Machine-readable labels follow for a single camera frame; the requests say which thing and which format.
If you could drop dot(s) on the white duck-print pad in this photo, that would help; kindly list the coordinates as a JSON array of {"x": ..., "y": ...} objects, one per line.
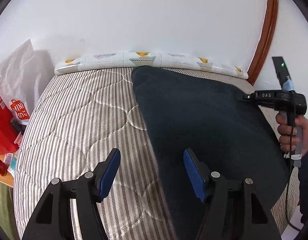
[{"x": 131, "y": 59}]

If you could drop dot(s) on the blue tissue pack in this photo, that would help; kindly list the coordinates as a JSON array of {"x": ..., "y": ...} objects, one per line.
[{"x": 13, "y": 165}]

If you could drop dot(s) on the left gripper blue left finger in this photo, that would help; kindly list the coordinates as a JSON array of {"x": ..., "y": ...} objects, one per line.
[{"x": 106, "y": 174}]

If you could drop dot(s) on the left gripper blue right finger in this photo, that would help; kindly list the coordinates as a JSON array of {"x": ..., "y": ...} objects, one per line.
[{"x": 196, "y": 174}]

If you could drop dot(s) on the brown wooden door frame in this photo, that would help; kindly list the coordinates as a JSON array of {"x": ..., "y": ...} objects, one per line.
[{"x": 265, "y": 40}]

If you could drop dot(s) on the person's right hand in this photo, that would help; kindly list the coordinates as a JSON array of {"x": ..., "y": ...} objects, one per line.
[{"x": 288, "y": 138}]

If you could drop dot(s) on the red paper shopping bag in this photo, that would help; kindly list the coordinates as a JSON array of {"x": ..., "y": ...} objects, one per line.
[{"x": 8, "y": 133}]

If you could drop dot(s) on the green bed sheet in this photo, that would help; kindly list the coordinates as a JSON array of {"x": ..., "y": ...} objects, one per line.
[{"x": 7, "y": 217}]

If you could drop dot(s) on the wooden bedside table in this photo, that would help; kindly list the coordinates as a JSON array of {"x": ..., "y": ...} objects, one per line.
[{"x": 7, "y": 180}]

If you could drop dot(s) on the black sweatshirt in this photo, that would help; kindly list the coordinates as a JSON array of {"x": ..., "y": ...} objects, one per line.
[{"x": 185, "y": 110}]

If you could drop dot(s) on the striped quilted mattress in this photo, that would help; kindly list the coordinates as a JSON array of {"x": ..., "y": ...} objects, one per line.
[{"x": 78, "y": 119}]

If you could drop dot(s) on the white Miniso plastic bag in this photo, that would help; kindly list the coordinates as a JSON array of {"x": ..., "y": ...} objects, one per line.
[{"x": 24, "y": 75}]

